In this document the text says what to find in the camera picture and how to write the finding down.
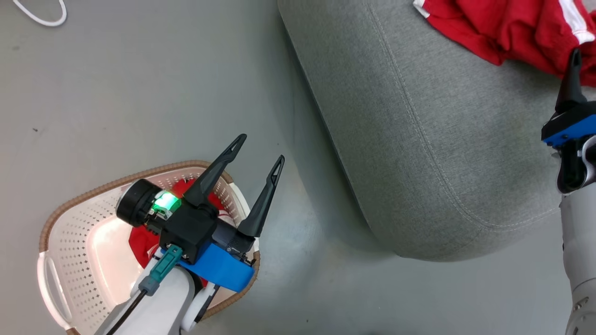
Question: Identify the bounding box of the grey fabric sofa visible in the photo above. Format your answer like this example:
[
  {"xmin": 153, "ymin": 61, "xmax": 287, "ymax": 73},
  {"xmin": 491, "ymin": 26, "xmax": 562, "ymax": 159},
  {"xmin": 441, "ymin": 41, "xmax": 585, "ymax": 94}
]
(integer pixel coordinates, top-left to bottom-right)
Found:
[{"xmin": 278, "ymin": 0, "xmax": 596, "ymax": 261}]

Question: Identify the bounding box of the black cable teal connector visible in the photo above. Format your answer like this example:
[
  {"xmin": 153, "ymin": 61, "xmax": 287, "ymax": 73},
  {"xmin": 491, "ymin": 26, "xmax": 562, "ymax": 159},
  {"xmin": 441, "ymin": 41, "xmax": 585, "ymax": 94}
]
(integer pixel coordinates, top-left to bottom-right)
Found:
[{"xmin": 105, "ymin": 245, "xmax": 183, "ymax": 335}]

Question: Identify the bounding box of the cream perforated laundry basket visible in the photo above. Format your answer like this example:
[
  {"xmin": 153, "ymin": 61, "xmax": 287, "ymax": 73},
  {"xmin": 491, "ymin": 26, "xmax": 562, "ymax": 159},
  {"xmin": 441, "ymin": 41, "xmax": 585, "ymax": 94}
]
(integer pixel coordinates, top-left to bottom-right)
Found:
[{"xmin": 37, "ymin": 161, "xmax": 260, "ymax": 335}]

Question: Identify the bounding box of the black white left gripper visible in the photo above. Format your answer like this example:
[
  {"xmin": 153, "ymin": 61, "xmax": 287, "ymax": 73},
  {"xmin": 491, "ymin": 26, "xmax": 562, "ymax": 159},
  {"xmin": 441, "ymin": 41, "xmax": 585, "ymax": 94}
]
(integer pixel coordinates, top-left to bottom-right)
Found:
[{"xmin": 116, "ymin": 134, "xmax": 285, "ymax": 263}]

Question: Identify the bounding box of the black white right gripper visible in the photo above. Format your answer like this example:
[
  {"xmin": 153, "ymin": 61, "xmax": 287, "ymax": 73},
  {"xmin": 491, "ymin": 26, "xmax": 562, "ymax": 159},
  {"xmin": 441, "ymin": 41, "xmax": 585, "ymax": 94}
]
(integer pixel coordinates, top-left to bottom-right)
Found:
[{"xmin": 542, "ymin": 48, "xmax": 596, "ymax": 194}]

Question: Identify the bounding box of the red and white garment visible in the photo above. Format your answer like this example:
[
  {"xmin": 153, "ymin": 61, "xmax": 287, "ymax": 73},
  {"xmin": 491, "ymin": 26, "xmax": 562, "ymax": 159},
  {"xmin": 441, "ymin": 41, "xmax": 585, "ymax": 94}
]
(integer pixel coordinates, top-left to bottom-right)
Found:
[
  {"xmin": 413, "ymin": 0, "xmax": 596, "ymax": 87},
  {"xmin": 128, "ymin": 179, "xmax": 233, "ymax": 282}
]

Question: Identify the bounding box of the white looped cable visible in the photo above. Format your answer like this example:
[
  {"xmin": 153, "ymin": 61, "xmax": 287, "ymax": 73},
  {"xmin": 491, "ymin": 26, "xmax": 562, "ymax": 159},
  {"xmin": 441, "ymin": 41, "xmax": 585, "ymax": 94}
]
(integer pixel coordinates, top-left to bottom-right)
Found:
[{"xmin": 13, "ymin": 0, "xmax": 67, "ymax": 27}]

